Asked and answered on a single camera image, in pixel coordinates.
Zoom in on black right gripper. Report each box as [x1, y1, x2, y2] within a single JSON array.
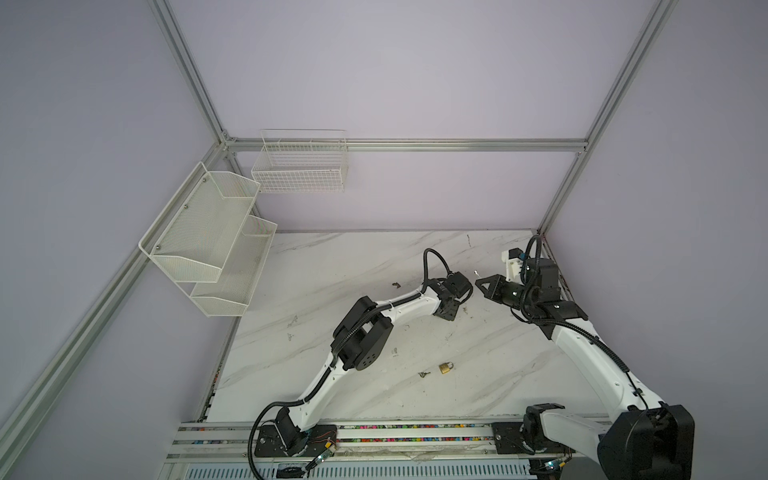
[[474, 273, 535, 311]]

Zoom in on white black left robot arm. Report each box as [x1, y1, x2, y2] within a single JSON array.
[[273, 272, 473, 456]]

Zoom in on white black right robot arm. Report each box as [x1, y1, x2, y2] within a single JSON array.
[[475, 259, 695, 479]]

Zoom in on white mesh two-tier shelf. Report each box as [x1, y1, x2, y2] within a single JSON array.
[[138, 163, 277, 317]]

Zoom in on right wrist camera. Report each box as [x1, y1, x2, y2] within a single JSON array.
[[502, 248, 526, 284]]

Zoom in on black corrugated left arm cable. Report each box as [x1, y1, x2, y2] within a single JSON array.
[[247, 248, 452, 480]]

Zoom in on white wire basket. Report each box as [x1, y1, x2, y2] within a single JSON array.
[[251, 129, 348, 194]]

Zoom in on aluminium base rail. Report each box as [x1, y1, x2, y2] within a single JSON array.
[[159, 415, 604, 479]]

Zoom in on aluminium cage frame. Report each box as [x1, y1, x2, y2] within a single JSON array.
[[1, 1, 677, 476]]

